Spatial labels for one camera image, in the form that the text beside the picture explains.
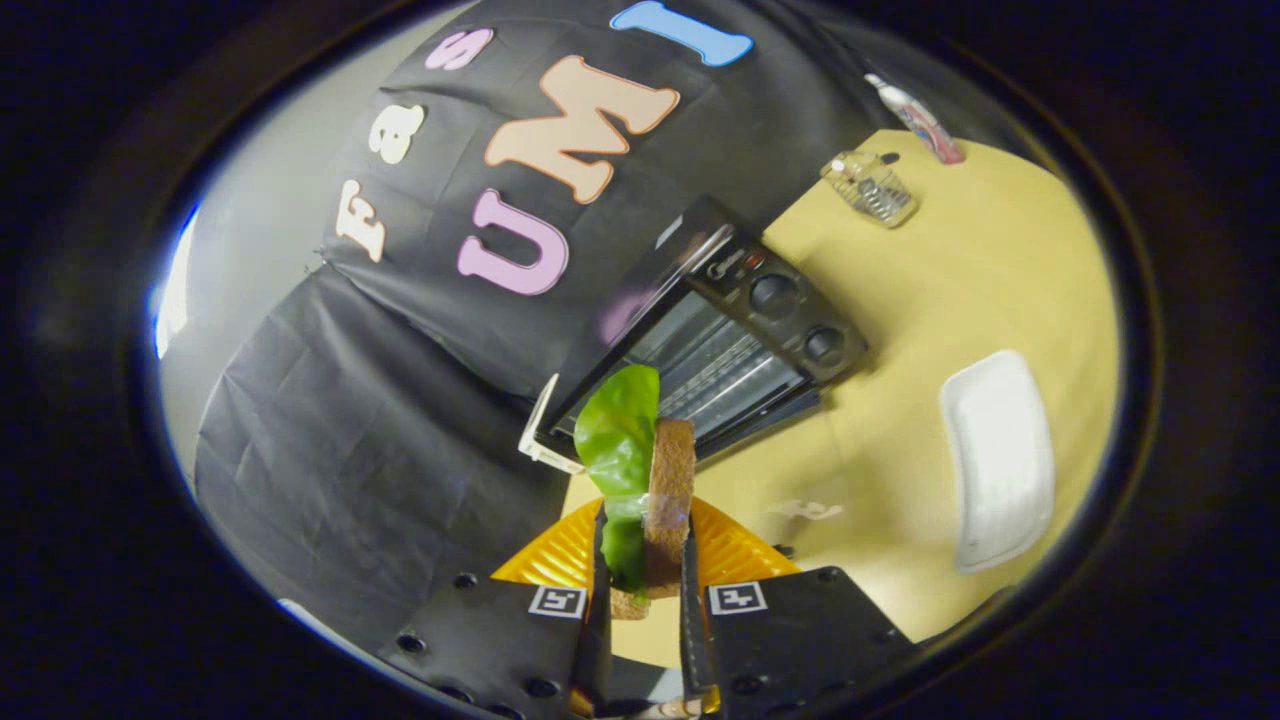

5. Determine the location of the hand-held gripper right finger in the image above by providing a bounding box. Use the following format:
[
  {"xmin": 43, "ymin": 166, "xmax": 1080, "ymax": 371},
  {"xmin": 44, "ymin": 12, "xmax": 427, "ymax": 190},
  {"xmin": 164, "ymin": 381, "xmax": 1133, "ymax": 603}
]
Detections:
[{"xmin": 680, "ymin": 497, "xmax": 916, "ymax": 717}]

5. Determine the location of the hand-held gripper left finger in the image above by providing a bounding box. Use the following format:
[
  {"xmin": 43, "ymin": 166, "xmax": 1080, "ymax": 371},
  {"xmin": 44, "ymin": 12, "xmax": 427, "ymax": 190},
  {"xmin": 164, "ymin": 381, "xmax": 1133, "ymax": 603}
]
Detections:
[{"xmin": 380, "ymin": 497, "xmax": 613, "ymax": 719}]

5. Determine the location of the lettuce bread sandwich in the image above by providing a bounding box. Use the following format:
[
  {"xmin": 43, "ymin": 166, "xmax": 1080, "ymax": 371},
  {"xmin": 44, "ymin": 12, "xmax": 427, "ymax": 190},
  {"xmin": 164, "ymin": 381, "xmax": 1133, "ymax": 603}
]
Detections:
[{"xmin": 574, "ymin": 364, "xmax": 697, "ymax": 621}]

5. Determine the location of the black toaster oven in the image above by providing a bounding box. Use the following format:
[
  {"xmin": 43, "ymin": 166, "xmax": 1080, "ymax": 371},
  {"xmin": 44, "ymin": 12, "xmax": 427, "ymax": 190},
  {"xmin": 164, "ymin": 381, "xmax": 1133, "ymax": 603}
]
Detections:
[{"xmin": 545, "ymin": 195, "xmax": 869, "ymax": 471}]

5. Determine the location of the white bread toaster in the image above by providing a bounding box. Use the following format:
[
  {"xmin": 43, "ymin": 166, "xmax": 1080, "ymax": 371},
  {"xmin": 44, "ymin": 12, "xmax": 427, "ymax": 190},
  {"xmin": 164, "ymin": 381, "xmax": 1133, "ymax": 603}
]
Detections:
[{"xmin": 518, "ymin": 373, "xmax": 586, "ymax": 475}]

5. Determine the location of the black backdrop cloth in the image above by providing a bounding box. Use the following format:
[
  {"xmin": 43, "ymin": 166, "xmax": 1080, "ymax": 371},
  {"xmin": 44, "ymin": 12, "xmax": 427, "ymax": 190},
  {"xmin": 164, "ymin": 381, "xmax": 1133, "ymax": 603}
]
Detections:
[{"xmin": 190, "ymin": 0, "xmax": 1001, "ymax": 653}]

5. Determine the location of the white plate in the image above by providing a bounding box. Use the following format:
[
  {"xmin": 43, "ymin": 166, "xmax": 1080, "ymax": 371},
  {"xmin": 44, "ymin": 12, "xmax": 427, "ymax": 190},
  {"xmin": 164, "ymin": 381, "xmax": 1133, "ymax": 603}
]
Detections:
[{"xmin": 938, "ymin": 349, "xmax": 1057, "ymax": 575}]

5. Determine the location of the clear square holder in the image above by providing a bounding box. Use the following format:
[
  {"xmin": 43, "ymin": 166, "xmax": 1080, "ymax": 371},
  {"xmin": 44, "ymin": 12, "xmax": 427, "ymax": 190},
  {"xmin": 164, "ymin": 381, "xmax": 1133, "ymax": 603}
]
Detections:
[{"xmin": 820, "ymin": 150, "xmax": 919, "ymax": 229}]

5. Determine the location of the pink spray bottle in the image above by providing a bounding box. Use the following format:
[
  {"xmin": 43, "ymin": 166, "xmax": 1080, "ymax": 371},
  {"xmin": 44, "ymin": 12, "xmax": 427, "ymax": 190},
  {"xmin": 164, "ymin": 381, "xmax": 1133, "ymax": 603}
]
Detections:
[{"xmin": 865, "ymin": 73, "xmax": 966, "ymax": 166}]

